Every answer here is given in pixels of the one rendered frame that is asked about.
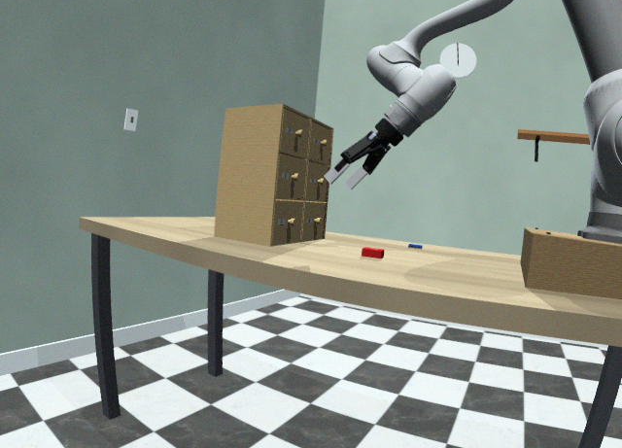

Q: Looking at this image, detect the brown wooden drawer front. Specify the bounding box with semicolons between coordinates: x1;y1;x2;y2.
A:
301;201;327;240
276;154;307;198
309;121;332;163
305;160;329;200
280;108;310;156
272;199;303;244

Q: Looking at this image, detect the red nine-volt battery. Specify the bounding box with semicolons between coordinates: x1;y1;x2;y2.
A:
362;248;385;258

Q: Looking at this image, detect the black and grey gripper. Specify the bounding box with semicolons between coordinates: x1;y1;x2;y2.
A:
324;119;403;190

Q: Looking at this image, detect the small wooden chest of drawers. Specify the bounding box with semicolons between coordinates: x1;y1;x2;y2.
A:
214;104;333;247

